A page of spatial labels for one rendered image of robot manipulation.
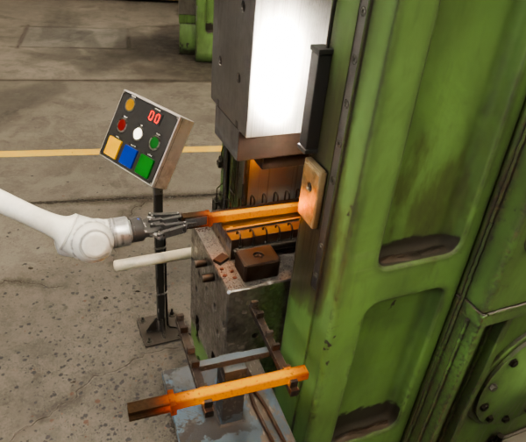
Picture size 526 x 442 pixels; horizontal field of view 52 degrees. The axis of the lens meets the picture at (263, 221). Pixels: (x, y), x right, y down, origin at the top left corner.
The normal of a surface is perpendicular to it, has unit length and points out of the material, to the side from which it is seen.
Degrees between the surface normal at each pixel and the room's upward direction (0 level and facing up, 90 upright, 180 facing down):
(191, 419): 0
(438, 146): 89
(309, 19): 90
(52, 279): 0
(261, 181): 90
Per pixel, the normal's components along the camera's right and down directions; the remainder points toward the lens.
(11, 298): 0.08, -0.83
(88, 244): 0.55, 0.12
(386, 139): 0.39, 0.52
